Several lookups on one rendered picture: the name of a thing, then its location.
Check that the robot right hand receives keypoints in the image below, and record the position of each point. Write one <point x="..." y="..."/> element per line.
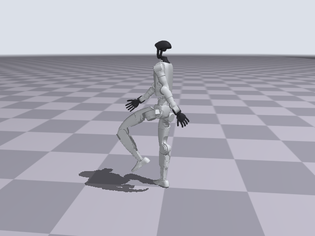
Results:
<point x="134" y="103"/>

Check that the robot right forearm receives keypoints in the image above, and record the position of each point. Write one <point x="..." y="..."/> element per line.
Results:
<point x="147" y="94"/>

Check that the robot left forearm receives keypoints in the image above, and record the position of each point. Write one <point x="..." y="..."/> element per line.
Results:
<point x="169" y="99"/>

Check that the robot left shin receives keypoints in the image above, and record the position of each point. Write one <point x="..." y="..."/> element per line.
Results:
<point x="129" y="144"/>

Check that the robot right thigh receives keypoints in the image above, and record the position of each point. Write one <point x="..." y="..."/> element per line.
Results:
<point x="163" y="131"/>

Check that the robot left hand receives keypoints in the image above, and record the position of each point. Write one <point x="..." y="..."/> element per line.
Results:
<point x="181" y="118"/>

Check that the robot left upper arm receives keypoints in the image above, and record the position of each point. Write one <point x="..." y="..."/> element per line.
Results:
<point x="159" y="71"/>

